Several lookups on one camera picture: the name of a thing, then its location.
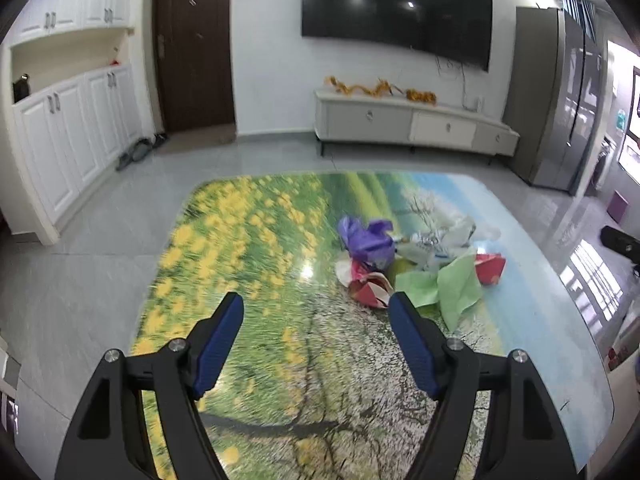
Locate purple plastic bag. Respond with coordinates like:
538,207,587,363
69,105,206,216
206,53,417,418
337,216,395,271

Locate red white paper wrapper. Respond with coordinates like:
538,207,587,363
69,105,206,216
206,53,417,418
334,258,394,309

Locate dark brown entrance door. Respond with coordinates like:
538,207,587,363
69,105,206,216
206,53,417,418
153,0,235,132

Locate wall-mounted black television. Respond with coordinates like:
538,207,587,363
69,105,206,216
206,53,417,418
302,0,492,72

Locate golden lion ornament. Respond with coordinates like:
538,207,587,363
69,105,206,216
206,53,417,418
405,89,437,105

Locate black bag on shelf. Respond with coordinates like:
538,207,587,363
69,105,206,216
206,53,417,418
13,74,30,103

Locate grey slippers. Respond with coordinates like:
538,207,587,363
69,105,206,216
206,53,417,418
116,133,168,171

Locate white upper wall cabinet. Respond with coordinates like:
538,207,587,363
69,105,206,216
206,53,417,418
4,0,130,47

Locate white crumpled plastic bag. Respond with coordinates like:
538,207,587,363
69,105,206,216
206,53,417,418
395,216,501,272

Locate golden dragon ornament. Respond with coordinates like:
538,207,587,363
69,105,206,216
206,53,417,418
323,76,396,98

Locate green paper napkin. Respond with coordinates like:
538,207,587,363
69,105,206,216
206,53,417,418
395,252,483,332

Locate grey double-door refrigerator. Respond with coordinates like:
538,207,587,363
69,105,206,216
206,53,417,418
502,6,602,195

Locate purple stool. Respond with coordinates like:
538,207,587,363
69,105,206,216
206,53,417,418
606,191,628,224

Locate white shoe cabinet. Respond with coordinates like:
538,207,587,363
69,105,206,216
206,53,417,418
8,27,147,233

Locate white grey TV cabinet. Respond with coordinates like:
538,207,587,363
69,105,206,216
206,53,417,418
314,89,520,157

